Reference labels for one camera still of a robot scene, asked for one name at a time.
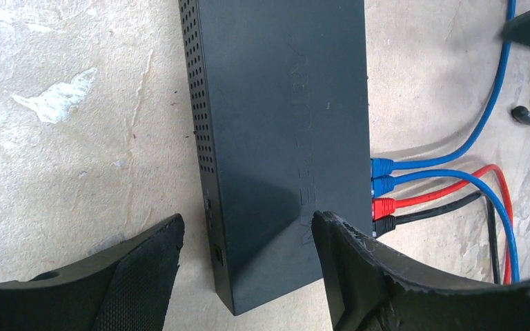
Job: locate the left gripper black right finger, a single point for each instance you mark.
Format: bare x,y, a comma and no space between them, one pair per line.
370,286

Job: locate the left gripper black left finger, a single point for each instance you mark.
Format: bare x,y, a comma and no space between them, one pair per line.
125,287

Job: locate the black network switch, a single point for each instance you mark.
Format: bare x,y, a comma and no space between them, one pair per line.
279,97

